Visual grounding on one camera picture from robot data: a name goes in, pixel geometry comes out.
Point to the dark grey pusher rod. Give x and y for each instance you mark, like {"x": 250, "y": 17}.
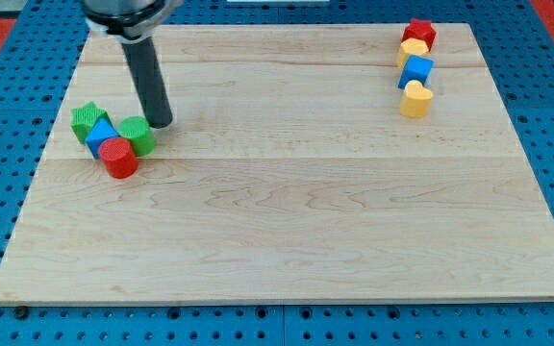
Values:
{"x": 142, "y": 61}

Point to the blue triangle block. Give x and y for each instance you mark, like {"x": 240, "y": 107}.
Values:
{"x": 100, "y": 132}

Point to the yellow heart block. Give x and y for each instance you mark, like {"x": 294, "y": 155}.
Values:
{"x": 416, "y": 100}

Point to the green star block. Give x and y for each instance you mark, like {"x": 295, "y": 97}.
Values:
{"x": 84, "y": 118}

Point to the yellow hexagon block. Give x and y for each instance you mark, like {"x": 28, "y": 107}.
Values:
{"x": 408, "y": 47}

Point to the green cylinder block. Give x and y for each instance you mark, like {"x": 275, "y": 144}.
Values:
{"x": 138, "y": 131}

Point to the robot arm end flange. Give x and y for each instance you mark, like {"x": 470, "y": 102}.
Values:
{"x": 128, "y": 20}

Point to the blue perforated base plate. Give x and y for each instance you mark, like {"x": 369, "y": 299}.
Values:
{"x": 36, "y": 64}

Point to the blue cube block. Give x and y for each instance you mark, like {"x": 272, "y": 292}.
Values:
{"x": 416, "y": 68}

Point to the light wooden board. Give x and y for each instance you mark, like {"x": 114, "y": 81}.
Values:
{"x": 288, "y": 177}

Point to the red star block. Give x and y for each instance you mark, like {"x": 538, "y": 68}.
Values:
{"x": 421, "y": 29}

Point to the red cylinder block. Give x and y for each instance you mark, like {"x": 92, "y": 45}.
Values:
{"x": 118, "y": 157}

